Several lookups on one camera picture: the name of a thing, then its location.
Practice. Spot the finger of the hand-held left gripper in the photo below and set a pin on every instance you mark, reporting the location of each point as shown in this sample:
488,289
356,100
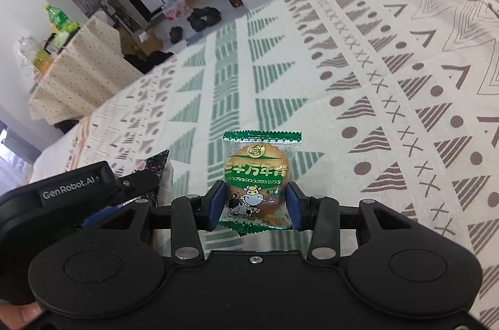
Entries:
136,185
89,221

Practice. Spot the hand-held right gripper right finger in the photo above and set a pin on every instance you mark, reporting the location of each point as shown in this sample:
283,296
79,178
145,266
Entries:
294,207

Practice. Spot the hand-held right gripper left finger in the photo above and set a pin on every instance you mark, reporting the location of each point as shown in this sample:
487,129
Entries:
218,205

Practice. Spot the black and white snack packet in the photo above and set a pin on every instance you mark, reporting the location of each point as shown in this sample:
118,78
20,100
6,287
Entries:
158,161

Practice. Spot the green-edged biscuit packet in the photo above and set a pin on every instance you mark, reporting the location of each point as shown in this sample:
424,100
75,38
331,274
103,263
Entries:
257,174

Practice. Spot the person's left hand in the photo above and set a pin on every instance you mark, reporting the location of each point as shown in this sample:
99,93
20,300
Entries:
19,318

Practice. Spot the cream dotted tablecloth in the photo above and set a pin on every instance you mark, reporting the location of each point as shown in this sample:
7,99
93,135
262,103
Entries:
78,80

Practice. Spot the black bag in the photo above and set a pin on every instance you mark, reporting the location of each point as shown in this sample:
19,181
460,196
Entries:
150,61

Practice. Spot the patterned blanket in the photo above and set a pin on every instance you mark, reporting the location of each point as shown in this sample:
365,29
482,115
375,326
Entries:
351,80

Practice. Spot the small open cardboard box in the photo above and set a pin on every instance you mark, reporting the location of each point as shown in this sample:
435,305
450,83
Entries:
150,39

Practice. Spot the yellow drink bottle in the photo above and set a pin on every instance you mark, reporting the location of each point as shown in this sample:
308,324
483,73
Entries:
43,59

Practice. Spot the black slipper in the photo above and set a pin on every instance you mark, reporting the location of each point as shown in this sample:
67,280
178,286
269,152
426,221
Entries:
176,35
197,20
213,15

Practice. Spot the clear plastic wrap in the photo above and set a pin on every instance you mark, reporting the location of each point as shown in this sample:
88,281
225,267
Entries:
25,57

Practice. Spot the pack of water bottles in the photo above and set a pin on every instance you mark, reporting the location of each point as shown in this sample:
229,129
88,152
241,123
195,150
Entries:
174,8

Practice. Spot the green plastic bottle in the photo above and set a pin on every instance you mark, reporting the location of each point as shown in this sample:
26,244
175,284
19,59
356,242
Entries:
58,20

